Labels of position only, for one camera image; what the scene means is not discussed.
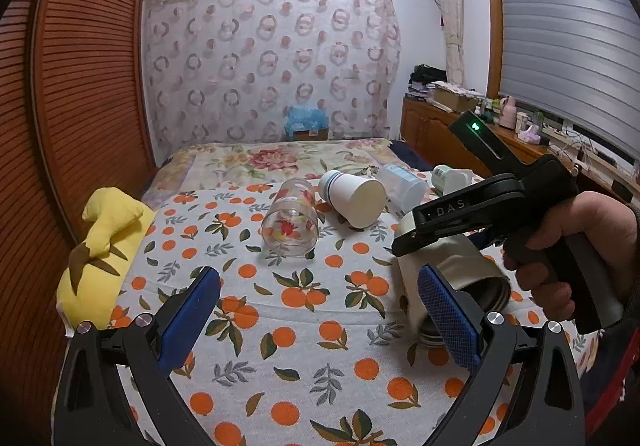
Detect floral quilt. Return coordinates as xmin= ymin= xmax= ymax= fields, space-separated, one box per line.
xmin=141 ymin=137 xmax=416 ymax=201

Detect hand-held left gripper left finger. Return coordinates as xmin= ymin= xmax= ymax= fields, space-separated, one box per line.
xmin=52 ymin=267 xmax=222 ymax=446

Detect brown slatted wardrobe door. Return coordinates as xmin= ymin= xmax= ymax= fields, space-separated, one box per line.
xmin=0 ymin=0 xmax=158 ymax=367

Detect stack of folded clothes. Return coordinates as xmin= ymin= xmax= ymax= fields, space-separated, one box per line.
xmin=406 ymin=65 xmax=449 ymax=103

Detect pink kettle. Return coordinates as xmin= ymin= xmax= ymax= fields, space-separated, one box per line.
xmin=499 ymin=96 xmax=519 ymax=130

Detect grey window blind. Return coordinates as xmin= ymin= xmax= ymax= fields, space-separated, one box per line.
xmin=497 ymin=0 xmax=640 ymax=159

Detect white bottle green label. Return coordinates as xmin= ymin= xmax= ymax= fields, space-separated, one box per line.
xmin=432 ymin=165 xmax=474 ymax=199

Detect person's right forearm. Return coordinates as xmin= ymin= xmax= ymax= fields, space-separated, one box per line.
xmin=580 ymin=201 xmax=640 ymax=427

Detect beige insulated cup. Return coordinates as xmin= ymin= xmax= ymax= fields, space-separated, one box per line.
xmin=395 ymin=213 xmax=512 ymax=348

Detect clear glass cup leaf print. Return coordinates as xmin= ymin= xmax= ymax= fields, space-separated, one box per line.
xmin=261 ymin=178 xmax=320 ymax=260

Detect white paper cup blue stripes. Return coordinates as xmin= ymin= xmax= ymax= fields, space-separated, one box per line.
xmin=318 ymin=169 xmax=388 ymax=229

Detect person's right hand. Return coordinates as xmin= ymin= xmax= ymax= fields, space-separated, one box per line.
xmin=502 ymin=191 xmax=640 ymax=323

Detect orange fruit print bedsheet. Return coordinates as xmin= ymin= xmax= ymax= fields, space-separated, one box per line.
xmin=55 ymin=178 xmax=601 ymax=446

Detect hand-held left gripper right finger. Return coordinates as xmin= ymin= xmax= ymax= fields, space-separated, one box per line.
xmin=417 ymin=264 xmax=587 ymax=446

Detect flat cardboard box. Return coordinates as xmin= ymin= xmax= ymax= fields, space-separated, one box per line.
xmin=431 ymin=83 xmax=479 ymax=115

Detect wooden dresser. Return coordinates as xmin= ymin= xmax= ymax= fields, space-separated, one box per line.
xmin=400 ymin=96 xmax=493 ymax=178

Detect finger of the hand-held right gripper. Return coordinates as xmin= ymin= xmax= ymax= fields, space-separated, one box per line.
xmin=391 ymin=176 xmax=526 ymax=258

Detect blue plastic bag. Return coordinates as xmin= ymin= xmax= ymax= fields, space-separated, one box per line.
xmin=284 ymin=105 xmax=329 ymax=137

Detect wooden desk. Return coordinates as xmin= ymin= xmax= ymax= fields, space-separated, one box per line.
xmin=487 ymin=118 xmax=638 ymax=204

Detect ring patterned wall curtain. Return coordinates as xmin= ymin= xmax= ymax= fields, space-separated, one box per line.
xmin=142 ymin=0 xmax=402 ymax=166

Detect clear plastic measuring cup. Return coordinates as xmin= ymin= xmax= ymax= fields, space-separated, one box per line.
xmin=375 ymin=164 xmax=429 ymax=218

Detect tied beige window curtain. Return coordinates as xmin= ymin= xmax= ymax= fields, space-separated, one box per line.
xmin=432 ymin=0 xmax=467 ymax=88

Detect yellow plush toy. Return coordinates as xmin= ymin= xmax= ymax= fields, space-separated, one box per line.
xmin=56 ymin=187 xmax=157 ymax=333

